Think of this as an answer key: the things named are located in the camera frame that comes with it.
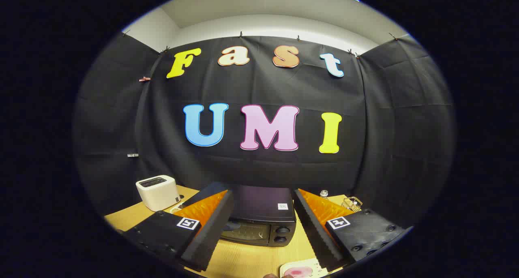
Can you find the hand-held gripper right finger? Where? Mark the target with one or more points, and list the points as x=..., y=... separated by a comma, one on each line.
x=310, y=225

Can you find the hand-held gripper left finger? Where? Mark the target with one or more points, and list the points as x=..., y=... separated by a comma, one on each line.
x=219, y=225

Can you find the cream square tray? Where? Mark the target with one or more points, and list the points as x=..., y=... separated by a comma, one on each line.
x=309, y=265

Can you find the black toaster oven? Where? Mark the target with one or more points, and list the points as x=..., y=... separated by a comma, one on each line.
x=259, y=205

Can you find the pink meat slice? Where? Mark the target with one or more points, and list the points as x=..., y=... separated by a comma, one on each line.
x=298, y=273

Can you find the white bread toaster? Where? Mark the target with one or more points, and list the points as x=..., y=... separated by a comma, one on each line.
x=158, y=195

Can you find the clear plastic bottle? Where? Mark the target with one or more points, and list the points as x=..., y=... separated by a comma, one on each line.
x=324, y=194

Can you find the small white scoop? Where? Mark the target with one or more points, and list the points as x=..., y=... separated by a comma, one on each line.
x=176, y=208

